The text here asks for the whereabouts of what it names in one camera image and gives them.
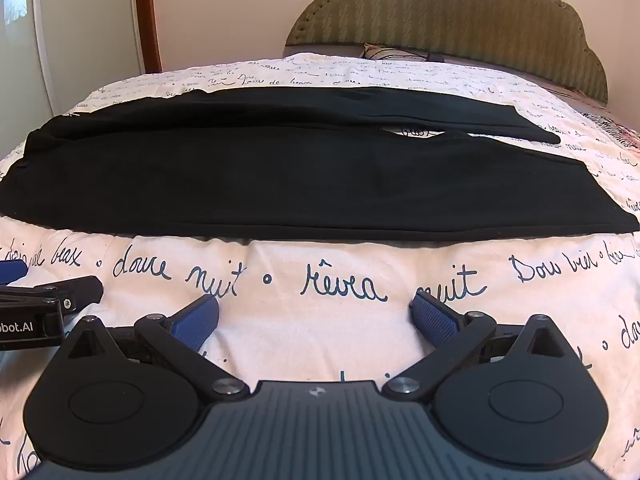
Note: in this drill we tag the script printed white blanket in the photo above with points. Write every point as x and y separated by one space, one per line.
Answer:
320 280

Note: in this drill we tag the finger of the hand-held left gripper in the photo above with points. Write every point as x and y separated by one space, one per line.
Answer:
11 271
75 290

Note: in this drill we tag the brown wooden door frame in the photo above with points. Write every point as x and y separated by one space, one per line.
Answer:
149 15

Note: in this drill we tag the green upholstered headboard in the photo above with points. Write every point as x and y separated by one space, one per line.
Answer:
450 20

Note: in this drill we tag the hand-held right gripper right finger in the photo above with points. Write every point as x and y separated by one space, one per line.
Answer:
434 317

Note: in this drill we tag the white floral wardrobe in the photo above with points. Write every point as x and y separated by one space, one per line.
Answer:
75 35

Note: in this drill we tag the patterned pillow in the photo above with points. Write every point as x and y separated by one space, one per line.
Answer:
390 53

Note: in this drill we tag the floral bed sheet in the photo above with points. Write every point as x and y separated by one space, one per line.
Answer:
617 130

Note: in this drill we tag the black pants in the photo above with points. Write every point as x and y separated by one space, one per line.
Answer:
300 180

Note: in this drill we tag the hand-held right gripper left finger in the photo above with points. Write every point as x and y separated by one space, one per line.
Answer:
197 317

